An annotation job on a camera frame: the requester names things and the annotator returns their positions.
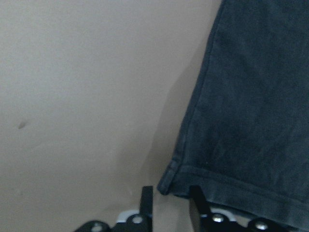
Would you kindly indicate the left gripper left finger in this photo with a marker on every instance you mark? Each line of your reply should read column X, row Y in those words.
column 146, row 206

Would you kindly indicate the black t-shirt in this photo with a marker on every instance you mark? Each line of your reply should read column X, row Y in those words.
column 244, row 138

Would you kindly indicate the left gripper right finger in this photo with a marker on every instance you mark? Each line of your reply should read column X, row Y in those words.
column 199, row 209

